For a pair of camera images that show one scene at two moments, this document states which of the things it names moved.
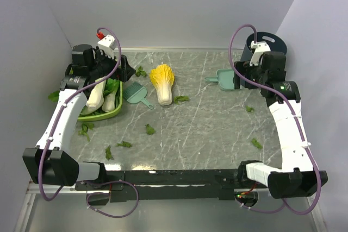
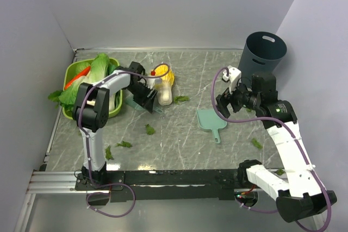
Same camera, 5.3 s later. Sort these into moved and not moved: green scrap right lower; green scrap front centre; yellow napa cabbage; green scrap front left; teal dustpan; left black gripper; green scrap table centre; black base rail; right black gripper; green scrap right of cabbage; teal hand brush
Moved: right black gripper; left black gripper; teal hand brush; teal dustpan
Not moved: black base rail; green scrap front left; green scrap front centre; yellow napa cabbage; green scrap right lower; green scrap right of cabbage; green scrap table centre
